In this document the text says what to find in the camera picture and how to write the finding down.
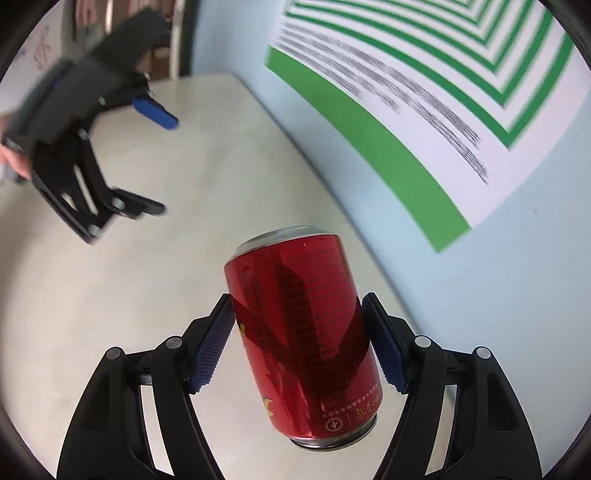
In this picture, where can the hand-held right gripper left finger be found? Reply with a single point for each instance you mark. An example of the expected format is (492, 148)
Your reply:
(212, 346)

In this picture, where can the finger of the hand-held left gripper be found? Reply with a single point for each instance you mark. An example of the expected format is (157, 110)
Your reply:
(157, 113)
(134, 205)

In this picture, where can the red drink can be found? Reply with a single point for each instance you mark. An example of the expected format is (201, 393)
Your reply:
(304, 332)

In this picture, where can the person's left hand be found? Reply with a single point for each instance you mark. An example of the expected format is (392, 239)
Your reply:
(18, 164)

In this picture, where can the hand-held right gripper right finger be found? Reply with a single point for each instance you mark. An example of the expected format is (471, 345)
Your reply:
(385, 341)

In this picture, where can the green and white wall poster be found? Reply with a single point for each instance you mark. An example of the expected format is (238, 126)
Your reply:
(415, 101)

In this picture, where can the door frame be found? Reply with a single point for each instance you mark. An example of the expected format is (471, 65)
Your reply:
(182, 37)

